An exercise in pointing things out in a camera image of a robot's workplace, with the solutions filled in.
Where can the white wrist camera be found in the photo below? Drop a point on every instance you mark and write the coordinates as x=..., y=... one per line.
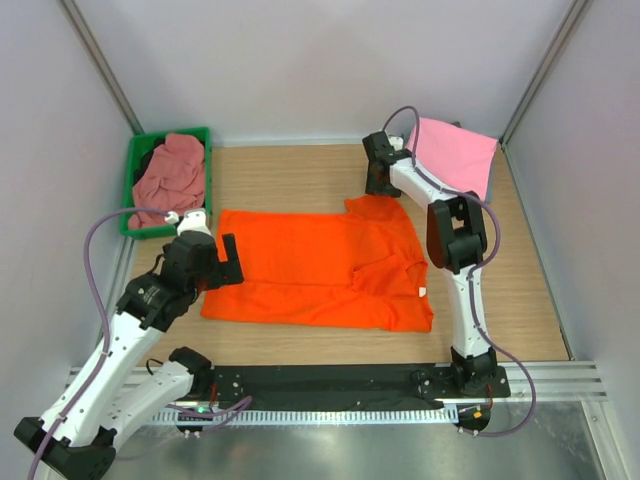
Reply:
x=396, y=142
x=194, y=220

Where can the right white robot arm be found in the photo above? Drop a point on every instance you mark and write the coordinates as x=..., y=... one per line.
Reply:
x=456, y=242

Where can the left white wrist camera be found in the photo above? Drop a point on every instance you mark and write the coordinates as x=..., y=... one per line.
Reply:
x=194, y=220

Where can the folded pink t shirt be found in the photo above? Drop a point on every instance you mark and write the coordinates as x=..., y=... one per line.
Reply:
x=458, y=157

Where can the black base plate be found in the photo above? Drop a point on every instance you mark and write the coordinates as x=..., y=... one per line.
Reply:
x=420, y=380

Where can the white slotted cable duct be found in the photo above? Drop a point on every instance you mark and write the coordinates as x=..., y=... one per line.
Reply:
x=250, y=418

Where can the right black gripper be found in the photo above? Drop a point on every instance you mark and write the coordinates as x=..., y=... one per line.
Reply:
x=372, y=188

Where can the aluminium frame rail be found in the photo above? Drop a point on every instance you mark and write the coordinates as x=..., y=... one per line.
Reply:
x=556, y=381

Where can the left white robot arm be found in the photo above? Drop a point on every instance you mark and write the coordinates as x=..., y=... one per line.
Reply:
x=79, y=435

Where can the crumpled dusty pink shirt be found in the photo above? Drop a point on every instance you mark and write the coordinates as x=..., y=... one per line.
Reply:
x=170, y=175

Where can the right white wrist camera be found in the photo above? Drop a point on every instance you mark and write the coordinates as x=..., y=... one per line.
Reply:
x=396, y=142

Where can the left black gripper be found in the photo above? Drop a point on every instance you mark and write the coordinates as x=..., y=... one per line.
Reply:
x=227, y=272

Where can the orange t shirt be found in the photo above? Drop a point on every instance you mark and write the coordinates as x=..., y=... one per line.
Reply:
x=363, y=268

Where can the green plastic bin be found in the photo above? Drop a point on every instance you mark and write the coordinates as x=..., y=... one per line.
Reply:
x=132, y=150

